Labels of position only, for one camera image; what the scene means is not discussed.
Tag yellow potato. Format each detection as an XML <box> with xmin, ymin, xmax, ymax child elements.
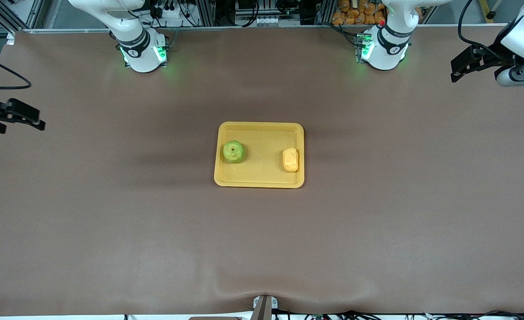
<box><xmin>282</xmin><ymin>147</ymin><xmax>299</xmax><ymax>173</ymax></box>

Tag green apple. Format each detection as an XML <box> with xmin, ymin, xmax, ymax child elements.
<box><xmin>222</xmin><ymin>140</ymin><xmax>245</xmax><ymax>164</ymax></box>

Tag yellow plastic tray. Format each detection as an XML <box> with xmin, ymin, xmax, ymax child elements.
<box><xmin>214</xmin><ymin>121</ymin><xmax>305</xmax><ymax>189</ymax></box>

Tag orange snack packages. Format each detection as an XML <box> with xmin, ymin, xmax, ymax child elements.
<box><xmin>331</xmin><ymin>0</ymin><xmax>388</xmax><ymax>25</ymax></box>

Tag white power strip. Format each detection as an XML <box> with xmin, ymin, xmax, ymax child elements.
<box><xmin>153</xmin><ymin>7</ymin><xmax>187</xmax><ymax>27</ymax></box>

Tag background electronics box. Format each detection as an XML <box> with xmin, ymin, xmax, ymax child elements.
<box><xmin>235</xmin><ymin>0</ymin><xmax>302</xmax><ymax>26</ymax></box>

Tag brown table mat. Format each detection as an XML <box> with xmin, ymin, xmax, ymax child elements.
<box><xmin>0</xmin><ymin>27</ymin><xmax>524</xmax><ymax>317</ymax></box>

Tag metal table clamp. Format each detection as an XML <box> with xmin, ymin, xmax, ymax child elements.
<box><xmin>252</xmin><ymin>295</ymin><xmax>278</xmax><ymax>320</ymax></box>

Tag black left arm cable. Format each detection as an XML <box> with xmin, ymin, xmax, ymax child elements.
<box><xmin>457</xmin><ymin>0</ymin><xmax>500</xmax><ymax>56</ymax></box>

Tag silver table edge rail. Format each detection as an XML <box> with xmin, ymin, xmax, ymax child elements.
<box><xmin>22</xmin><ymin>25</ymin><xmax>511</xmax><ymax>33</ymax></box>

